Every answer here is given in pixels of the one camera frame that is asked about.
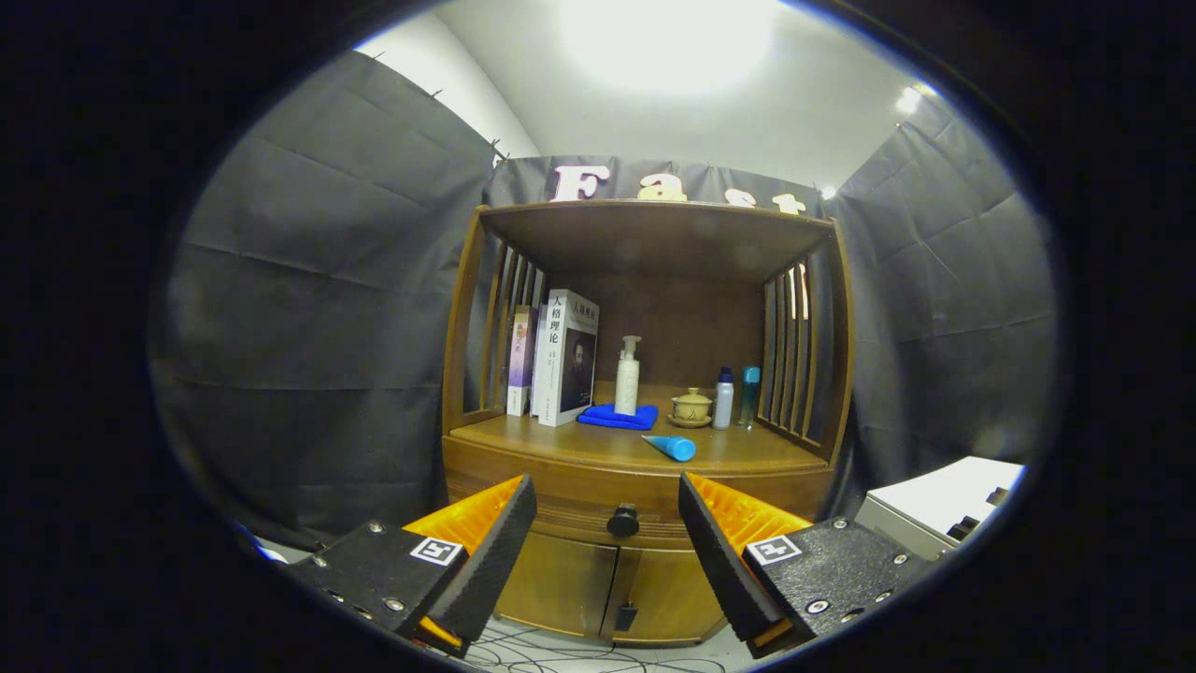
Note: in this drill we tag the white bottle with blue cap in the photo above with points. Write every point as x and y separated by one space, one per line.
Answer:
723 402

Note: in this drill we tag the folded blue cloth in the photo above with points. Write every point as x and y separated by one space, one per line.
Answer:
612 419

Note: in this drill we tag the wooden countertop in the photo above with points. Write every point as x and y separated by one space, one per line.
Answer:
598 444

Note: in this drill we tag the white pump bottle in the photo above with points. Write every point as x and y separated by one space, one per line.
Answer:
627 383

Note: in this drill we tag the black backdrop cloth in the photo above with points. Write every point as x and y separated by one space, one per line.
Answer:
308 308

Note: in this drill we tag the thin purple book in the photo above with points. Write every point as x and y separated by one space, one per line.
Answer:
520 360

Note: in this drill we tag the large ceiling light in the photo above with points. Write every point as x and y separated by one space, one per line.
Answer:
668 42

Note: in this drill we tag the thick white portrait book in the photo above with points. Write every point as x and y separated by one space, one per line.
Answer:
561 365

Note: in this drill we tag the blue and white tube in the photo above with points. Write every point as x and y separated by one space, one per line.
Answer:
677 449

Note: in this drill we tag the beige lidded tea cup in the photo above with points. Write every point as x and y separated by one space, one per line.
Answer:
691 408

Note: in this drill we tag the white box appliance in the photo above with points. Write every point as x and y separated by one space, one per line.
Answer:
934 495

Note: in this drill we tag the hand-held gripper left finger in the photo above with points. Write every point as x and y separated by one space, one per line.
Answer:
491 561

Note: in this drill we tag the teal blue bottle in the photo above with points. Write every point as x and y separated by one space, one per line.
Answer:
750 393

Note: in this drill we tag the brown wooden cabinet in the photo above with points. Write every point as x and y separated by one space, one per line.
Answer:
561 579

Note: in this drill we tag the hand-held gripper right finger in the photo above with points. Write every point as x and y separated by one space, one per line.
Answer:
719 561

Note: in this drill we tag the brown wooden drawer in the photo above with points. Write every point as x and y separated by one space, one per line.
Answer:
579 495

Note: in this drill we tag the small ceiling light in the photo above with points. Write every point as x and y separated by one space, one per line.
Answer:
911 98

